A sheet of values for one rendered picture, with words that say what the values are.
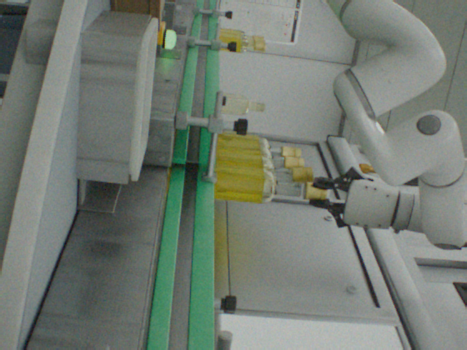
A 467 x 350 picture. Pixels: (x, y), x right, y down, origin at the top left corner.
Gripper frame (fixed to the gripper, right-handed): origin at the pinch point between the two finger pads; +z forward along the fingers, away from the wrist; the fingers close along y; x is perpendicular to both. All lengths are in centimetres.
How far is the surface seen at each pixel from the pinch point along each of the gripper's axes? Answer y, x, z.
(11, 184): 17, 54, 37
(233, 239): -12.4, 5.0, 15.5
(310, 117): -189, -597, 40
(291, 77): -143, -589, 69
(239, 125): 15.9, 14.5, 15.9
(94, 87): 26, 39, 33
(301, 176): 1.1, -3.3, 4.8
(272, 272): -12.3, 13.7, 5.7
